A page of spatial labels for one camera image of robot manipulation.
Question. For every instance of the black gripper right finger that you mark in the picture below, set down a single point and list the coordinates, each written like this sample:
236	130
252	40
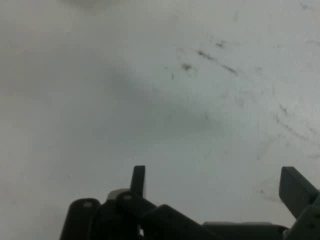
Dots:
297	190

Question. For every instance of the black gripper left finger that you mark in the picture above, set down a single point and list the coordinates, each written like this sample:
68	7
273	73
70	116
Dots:
120	220

